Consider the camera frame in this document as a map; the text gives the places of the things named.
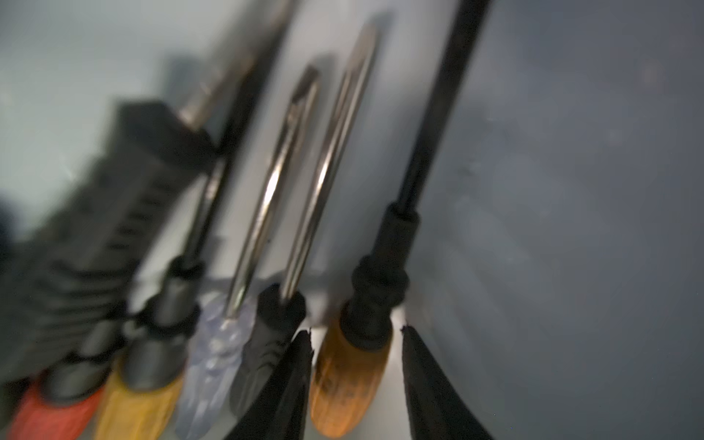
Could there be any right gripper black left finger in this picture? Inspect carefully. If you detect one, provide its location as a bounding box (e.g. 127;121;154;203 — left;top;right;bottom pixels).
225;330;314;440

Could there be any white plastic storage box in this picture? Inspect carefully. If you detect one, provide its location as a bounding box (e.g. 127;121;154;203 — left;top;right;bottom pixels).
1;1;703;439

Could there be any yellow handle screwdriver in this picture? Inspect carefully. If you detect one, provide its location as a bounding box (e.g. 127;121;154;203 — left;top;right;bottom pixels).
93;35;283;439

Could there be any clear handle screwdriver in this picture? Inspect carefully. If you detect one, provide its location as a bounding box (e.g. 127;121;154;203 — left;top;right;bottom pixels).
172;64;321;439

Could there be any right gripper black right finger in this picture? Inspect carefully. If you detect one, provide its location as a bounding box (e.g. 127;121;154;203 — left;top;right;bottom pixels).
401;326;492;440

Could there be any amber handle black-shaft screwdriver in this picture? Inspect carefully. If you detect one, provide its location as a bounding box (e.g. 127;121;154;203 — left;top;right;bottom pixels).
309;1;491;439

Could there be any red handle screwdriver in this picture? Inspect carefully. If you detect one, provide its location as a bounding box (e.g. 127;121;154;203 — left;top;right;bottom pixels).
7;301;128;440

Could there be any black grey handle screwdriver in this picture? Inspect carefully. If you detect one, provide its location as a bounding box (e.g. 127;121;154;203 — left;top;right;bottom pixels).
230;22;380;419

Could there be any black ribbed handle screwdriver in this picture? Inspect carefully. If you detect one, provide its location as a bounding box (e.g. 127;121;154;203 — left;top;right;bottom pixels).
1;1;296;382

